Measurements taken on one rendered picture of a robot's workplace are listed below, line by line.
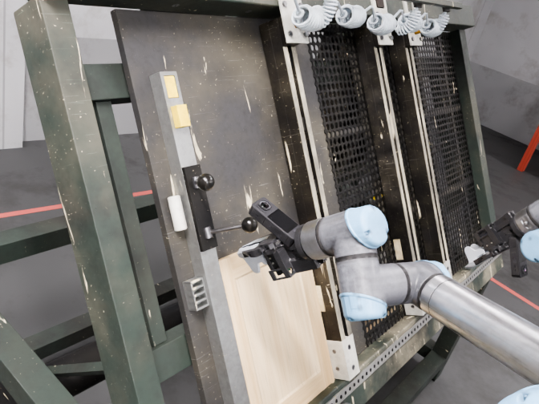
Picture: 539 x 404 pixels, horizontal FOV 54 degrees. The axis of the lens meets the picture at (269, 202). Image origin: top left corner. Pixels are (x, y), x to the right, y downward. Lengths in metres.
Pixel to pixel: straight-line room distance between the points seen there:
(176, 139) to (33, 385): 0.83
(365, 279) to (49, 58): 0.71
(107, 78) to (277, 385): 0.89
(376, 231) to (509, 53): 8.80
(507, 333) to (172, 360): 0.76
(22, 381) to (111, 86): 0.87
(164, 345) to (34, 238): 1.09
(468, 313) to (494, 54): 8.93
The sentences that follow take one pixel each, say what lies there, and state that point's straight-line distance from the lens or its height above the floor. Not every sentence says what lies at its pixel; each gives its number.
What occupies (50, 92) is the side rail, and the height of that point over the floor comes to 1.66.
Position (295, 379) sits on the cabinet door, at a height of 0.96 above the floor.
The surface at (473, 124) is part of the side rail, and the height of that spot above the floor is 1.44.
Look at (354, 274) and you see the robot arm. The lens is 0.90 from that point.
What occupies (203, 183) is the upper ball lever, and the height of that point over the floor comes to 1.54.
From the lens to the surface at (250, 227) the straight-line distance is 1.20.
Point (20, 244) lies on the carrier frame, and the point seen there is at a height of 0.77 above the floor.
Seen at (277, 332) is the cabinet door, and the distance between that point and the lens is 1.48.
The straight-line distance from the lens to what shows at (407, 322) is 2.06.
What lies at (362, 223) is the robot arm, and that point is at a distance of 0.89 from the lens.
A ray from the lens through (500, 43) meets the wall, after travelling 9.71.
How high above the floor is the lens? 2.03
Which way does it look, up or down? 27 degrees down
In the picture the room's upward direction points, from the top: 15 degrees clockwise
